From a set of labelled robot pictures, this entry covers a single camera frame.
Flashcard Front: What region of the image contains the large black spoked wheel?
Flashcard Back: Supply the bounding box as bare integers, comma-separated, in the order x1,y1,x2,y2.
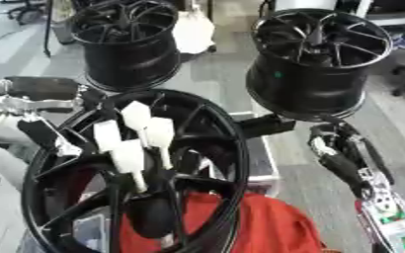
19,88,251,253

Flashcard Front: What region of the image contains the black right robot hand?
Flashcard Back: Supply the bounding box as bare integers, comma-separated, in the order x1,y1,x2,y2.
306,122,396,200

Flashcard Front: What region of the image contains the black wheel mount block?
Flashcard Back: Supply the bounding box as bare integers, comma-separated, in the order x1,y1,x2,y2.
231,113,298,139

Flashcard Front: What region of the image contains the black car wheel rim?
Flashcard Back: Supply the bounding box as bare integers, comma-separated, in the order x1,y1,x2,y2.
244,8,396,124
69,0,184,93

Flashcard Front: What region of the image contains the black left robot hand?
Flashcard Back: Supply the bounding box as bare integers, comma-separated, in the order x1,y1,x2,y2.
2,75,110,156

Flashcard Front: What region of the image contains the white flat-head pin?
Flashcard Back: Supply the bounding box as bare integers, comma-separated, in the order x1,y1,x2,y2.
109,138,151,194
143,116,177,171
92,120,123,154
120,101,154,148

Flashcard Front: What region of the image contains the white bag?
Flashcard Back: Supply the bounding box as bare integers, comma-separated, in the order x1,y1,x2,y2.
171,4,218,55

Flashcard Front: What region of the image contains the black office chair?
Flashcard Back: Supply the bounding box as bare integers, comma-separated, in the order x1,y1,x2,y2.
5,0,49,27

